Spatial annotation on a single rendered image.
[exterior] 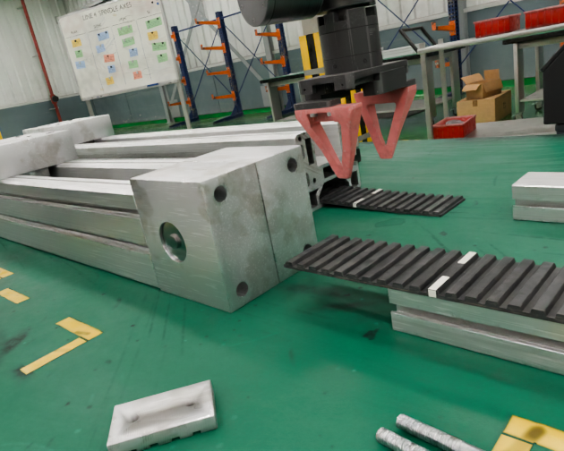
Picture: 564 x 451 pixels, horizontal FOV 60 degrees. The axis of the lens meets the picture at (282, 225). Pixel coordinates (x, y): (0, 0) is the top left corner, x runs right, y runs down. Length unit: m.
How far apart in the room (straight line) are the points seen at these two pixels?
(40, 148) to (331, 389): 0.54
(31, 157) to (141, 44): 5.56
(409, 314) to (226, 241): 0.13
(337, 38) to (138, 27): 5.79
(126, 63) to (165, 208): 6.04
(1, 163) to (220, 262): 0.42
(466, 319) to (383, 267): 0.06
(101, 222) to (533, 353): 0.35
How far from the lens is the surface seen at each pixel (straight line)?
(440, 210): 0.47
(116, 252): 0.46
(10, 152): 0.70
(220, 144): 0.60
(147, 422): 0.26
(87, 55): 6.75
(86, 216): 0.49
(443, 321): 0.29
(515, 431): 0.23
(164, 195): 0.36
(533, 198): 0.44
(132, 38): 6.30
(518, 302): 0.25
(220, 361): 0.30
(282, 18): 0.46
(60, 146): 0.72
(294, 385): 0.27
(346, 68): 0.49
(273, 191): 0.36
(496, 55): 8.43
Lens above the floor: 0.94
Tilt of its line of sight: 18 degrees down
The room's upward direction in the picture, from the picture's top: 11 degrees counter-clockwise
